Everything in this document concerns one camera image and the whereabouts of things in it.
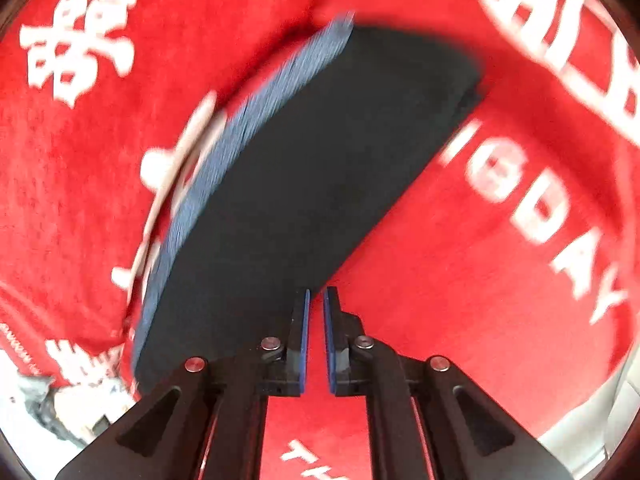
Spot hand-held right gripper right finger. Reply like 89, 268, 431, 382
323, 286, 574, 480

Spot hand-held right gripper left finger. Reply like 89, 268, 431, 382
55, 288, 311, 480

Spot black pants with blue waistband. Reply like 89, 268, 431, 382
131, 11, 487, 395

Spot red printed sofa cover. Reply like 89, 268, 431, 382
0, 0, 640, 480

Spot white grey crumpled cloth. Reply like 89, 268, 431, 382
0, 350, 137, 452

